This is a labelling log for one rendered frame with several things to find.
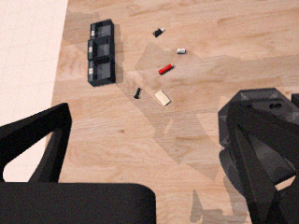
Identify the red aa battery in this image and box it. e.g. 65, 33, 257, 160
158, 63, 173, 75

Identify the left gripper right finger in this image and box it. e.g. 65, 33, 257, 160
226, 102, 299, 224

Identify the black usb stick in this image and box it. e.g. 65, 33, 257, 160
153, 28, 164, 37

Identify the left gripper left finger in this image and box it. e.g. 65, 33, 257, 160
0, 103, 72, 182

